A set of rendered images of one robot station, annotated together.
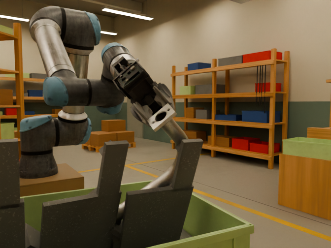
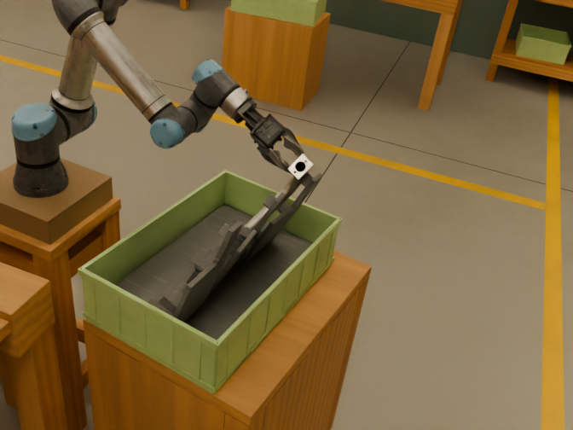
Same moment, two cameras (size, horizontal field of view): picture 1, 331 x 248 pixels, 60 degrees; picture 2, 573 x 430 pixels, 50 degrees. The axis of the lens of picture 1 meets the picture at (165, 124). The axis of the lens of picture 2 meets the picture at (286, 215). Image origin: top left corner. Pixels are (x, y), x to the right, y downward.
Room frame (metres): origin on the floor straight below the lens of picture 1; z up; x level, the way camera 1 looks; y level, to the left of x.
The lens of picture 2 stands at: (-0.50, 0.86, 1.97)
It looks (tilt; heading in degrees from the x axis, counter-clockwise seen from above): 34 degrees down; 322
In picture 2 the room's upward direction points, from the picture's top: 8 degrees clockwise
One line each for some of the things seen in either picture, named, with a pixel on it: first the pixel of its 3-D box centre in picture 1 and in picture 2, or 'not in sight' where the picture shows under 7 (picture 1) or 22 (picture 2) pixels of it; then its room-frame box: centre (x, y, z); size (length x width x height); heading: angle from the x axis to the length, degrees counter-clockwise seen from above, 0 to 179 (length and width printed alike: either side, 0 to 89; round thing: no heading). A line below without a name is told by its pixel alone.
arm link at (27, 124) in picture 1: (38, 132); (37, 131); (1.13, 0.50, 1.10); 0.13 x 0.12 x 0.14; 124
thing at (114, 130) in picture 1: (109, 134); not in sight; (7.73, 1.53, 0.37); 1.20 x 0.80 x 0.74; 134
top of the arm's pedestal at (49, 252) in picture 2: not in sight; (45, 211); (1.13, 0.51, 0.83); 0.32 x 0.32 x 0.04; 33
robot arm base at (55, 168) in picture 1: (37, 161); (39, 169); (1.13, 0.51, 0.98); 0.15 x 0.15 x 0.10
